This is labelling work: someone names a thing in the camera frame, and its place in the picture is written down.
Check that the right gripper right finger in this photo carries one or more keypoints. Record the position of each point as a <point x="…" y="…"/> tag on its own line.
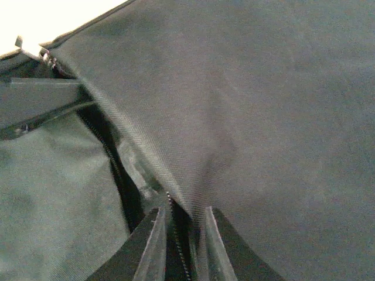
<point x="229" y="257"/>

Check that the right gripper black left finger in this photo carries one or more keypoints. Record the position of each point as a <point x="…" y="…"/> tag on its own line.
<point x="142" y="256"/>

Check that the black backpack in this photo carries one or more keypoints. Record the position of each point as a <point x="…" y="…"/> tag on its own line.
<point x="261" y="109"/>

